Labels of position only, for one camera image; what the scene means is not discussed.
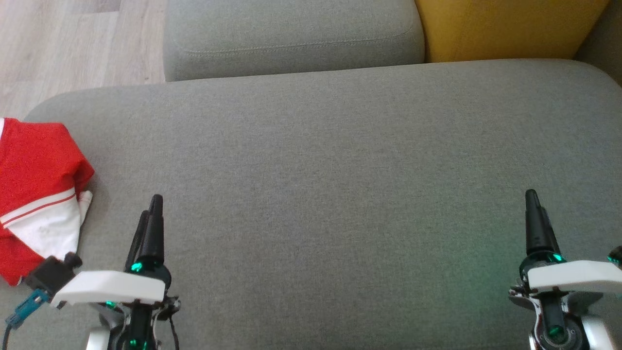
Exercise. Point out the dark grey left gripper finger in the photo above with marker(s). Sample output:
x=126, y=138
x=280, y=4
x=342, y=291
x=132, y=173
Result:
x=137, y=243
x=153, y=233

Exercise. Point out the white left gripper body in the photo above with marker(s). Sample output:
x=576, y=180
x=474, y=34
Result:
x=112, y=288

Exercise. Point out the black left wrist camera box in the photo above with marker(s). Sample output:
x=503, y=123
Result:
x=48, y=273

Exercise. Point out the red shorts with white trim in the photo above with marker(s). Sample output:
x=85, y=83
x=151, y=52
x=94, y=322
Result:
x=48, y=233

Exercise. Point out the grey sofa cushion with seam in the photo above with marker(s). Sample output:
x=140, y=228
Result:
x=291, y=34

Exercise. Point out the red jersey with black lettering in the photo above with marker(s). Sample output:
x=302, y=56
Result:
x=39, y=160

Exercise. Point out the grey fabric sofa seat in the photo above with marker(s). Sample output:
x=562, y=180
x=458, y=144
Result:
x=316, y=194

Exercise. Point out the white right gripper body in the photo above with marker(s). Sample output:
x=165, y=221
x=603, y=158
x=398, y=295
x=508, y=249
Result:
x=573, y=278

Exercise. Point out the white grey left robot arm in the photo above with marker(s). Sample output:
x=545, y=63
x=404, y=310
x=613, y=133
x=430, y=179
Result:
x=136, y=330

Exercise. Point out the yellow sofa cushion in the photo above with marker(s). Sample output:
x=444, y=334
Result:
x=505, y=29

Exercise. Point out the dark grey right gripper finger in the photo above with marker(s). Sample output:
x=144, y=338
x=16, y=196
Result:
x=535, y=228
x=554, y=240

